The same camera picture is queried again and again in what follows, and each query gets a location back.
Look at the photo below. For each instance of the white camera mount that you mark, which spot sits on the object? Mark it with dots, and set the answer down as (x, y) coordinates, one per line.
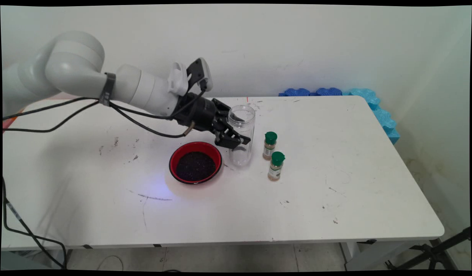
(178, 80)

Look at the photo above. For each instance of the dark blue foam piece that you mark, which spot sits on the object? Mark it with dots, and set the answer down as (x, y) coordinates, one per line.
(296, 92)
(328, 91)

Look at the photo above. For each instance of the green-capped spice bottle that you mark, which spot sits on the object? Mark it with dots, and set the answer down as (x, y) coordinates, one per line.
(270, 143)
(276, 165)

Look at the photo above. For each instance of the black seeds heap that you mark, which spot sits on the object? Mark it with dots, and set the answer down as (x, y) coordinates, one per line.
(195, 166)

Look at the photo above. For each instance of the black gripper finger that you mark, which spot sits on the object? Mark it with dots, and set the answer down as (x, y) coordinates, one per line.
(222, 109)
(228, 138)

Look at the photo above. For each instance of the red bowl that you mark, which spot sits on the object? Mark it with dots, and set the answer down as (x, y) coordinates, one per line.
(174, 164)

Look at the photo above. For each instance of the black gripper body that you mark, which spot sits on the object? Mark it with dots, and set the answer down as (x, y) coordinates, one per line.
(197, 115)

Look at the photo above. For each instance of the grey table leg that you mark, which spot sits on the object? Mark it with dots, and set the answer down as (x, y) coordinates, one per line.
(68, 256)

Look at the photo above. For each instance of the black tripod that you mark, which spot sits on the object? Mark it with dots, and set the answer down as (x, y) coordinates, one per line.
(437, 252)

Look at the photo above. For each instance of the clear plastic jar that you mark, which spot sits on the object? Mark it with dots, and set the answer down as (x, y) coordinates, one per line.
(241, 157)

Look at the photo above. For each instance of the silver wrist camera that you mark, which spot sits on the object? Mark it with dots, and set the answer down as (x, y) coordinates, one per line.
(203, 73)

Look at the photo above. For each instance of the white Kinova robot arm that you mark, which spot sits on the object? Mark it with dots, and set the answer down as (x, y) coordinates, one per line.
(75, 65)

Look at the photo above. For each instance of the cyan foam mat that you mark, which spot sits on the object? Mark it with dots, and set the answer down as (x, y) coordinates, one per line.
(381, 115)

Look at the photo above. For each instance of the pink foam block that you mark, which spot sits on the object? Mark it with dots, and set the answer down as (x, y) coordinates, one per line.
(7, 124)

